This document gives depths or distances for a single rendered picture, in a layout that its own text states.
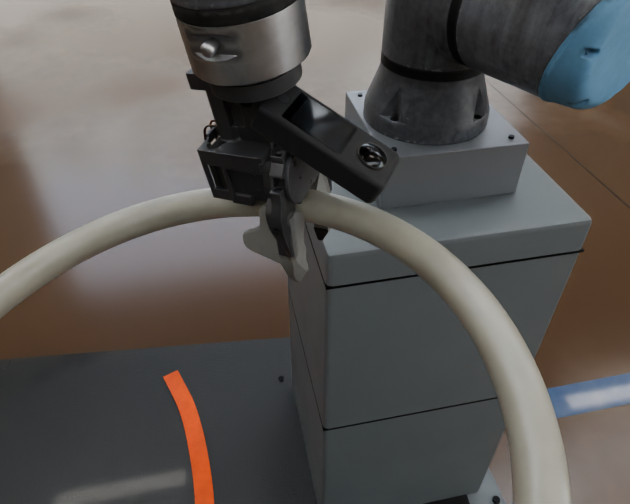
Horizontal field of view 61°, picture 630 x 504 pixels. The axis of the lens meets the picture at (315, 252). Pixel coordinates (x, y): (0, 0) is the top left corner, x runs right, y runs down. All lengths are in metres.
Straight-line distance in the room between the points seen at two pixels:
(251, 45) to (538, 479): 0.31
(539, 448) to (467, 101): 0.55
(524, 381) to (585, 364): 1.50
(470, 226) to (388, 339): 0.22
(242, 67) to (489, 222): 0.51
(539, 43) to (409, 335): 0.47
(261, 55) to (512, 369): 0.26
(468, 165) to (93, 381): 1.28
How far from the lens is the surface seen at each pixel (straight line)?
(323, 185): 0.51
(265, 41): 0.37
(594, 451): 1.67
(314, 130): 0.41
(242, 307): 1.83
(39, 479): 1.60
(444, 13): 0.71
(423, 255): 0.42
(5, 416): 1.76
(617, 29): 0.62
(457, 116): 0.79
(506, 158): 0.83
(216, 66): 0.38
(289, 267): 0.49
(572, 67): 0.62
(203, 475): 1.47
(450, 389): 1.04
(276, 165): 0.43
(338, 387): 0.93
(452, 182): 0.81
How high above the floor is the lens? 1.31
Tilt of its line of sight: 40 degrees down
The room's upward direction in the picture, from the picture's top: straight up
